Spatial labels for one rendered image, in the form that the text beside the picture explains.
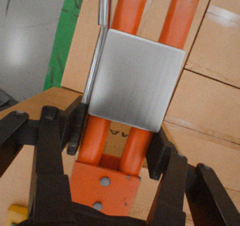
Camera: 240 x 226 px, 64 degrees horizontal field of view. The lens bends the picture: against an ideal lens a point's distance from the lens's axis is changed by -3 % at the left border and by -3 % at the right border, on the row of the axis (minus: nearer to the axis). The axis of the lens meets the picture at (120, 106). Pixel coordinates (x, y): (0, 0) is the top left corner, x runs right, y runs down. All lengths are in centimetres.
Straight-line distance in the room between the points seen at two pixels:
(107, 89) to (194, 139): 68
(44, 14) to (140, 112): 123
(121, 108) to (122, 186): 7
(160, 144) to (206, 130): 67
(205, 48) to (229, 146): 39
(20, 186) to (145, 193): 23
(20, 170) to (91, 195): 23
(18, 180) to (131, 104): 31
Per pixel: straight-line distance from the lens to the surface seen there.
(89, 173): 19
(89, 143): 18
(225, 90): 80
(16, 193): 44
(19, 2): 143
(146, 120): 16
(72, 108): 16
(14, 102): 145
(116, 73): 15
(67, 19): 130
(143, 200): 40
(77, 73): 72
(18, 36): 141
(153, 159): 16
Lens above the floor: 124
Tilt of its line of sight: 75 degrees down
